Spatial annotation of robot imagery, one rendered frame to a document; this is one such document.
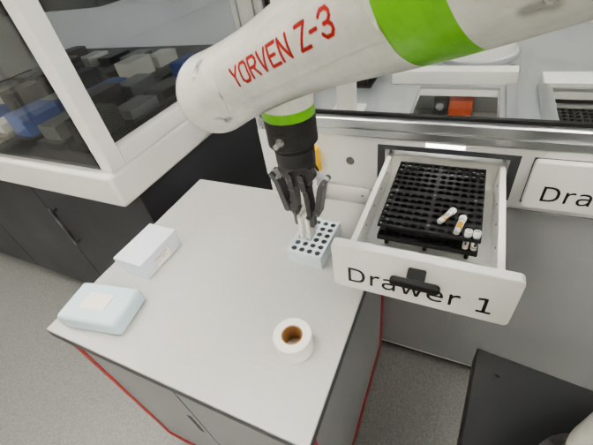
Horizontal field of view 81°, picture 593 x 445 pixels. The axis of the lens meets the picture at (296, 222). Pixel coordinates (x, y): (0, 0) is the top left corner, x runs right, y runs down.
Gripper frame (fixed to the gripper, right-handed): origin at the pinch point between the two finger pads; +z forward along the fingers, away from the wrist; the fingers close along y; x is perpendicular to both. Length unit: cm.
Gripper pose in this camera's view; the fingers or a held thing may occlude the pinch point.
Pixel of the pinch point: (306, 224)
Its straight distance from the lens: 77.3
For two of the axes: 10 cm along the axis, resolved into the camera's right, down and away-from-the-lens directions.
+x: 4.3, -6.4, 6.4
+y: 8.9, 2.0, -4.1
